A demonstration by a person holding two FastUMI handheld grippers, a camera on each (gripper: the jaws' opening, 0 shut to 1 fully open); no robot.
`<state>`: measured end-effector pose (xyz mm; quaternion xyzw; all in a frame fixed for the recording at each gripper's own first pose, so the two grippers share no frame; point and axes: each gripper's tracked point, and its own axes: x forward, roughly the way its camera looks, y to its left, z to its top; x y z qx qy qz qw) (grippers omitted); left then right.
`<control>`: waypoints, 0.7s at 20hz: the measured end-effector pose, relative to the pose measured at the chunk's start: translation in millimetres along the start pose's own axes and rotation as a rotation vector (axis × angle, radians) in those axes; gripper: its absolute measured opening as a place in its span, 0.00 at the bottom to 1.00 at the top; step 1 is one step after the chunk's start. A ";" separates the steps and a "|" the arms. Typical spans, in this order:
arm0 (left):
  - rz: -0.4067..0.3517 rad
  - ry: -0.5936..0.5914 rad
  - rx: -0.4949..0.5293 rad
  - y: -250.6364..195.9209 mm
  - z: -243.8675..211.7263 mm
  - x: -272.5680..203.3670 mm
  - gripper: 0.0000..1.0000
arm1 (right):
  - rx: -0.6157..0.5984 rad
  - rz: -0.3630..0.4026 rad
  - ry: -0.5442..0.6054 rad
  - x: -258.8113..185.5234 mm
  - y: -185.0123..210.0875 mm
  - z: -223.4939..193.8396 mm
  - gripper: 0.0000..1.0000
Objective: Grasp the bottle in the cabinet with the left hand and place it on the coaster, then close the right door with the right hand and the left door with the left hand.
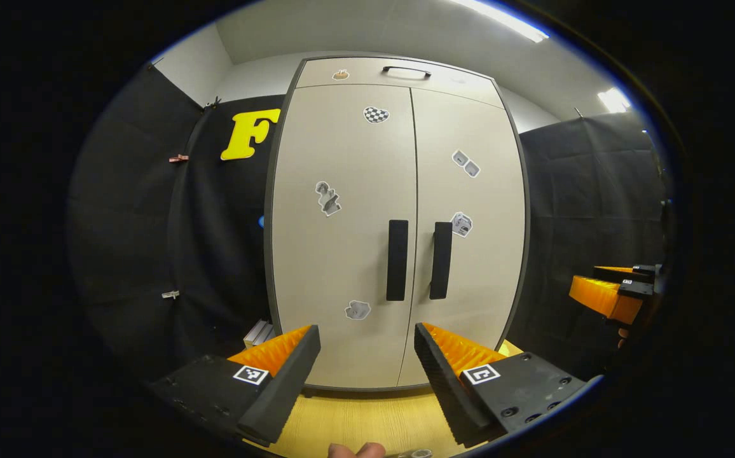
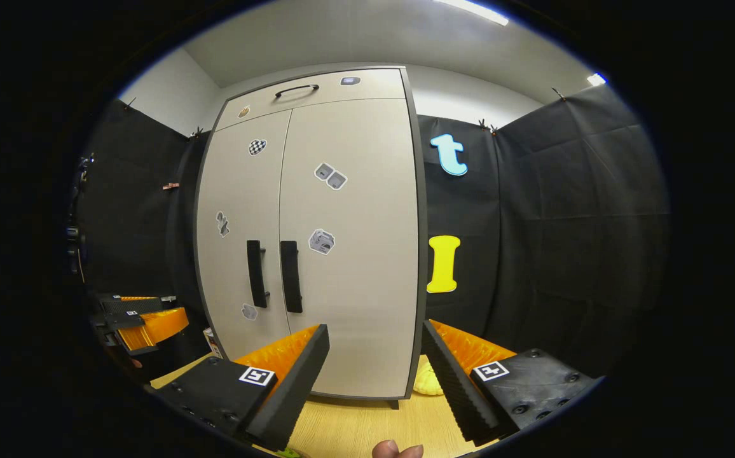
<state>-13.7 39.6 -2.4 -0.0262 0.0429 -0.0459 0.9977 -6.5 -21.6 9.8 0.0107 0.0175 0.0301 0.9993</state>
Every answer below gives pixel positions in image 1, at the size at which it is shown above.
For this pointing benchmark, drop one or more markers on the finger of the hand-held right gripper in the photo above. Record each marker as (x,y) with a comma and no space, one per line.
(634,289)
(634,273)

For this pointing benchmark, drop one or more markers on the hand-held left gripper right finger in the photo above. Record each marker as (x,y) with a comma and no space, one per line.
(440,381)

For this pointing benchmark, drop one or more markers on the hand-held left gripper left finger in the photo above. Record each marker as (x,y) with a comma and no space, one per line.
(288,388)

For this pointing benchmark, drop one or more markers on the cube sticker cabinet door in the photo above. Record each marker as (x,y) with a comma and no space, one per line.
(482,273)

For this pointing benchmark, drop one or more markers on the checkered sticker cabinet door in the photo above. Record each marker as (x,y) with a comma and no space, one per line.
(342,254)

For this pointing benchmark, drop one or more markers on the grey wooden cabinet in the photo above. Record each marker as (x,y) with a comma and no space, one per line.
(267,229)

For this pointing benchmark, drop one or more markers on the beige cabinet drawer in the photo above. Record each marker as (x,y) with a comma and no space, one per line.
(456,83)

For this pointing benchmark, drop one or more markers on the aluminium profile piece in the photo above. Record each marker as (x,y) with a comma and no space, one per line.
(258,334)

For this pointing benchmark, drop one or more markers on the white cloth clip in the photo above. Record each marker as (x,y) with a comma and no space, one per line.
(170,294)

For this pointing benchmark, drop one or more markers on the small ceiling light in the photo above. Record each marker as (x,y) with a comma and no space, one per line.
(614,100)

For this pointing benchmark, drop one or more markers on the red cloth clip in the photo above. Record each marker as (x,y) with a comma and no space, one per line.
(178,158)

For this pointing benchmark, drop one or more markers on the long ceiling light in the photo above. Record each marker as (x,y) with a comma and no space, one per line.
(501,19)

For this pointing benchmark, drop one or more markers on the black cloth clip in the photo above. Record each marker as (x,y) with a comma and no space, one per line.
(213,103)

